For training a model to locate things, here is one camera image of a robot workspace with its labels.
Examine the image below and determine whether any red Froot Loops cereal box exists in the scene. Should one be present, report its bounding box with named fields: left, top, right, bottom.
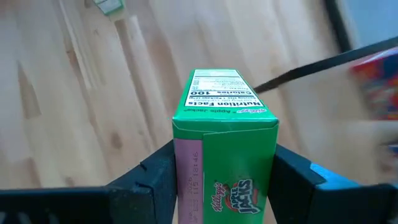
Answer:
left=348, top=46, right=398, bottom=121

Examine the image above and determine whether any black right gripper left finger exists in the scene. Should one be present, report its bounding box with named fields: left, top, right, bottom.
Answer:
left=0, top=139, right=178, bottom=224

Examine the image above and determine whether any black shelf divider bar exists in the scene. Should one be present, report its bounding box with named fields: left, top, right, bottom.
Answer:
left=253, top=36, right=398, bottom=95

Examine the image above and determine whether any green Apple Jacks cereal box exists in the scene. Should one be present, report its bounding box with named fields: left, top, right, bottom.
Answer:
left=172, top=68, right=280, bottom=224
left=93, top=0, right=126, bottom=16

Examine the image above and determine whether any black aluminium table frame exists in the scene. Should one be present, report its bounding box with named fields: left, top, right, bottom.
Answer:
left=323, top=0, right=354, bottom=53

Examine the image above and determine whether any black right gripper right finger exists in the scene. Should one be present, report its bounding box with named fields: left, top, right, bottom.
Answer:
left=269, top=144, right=398, bottom=224

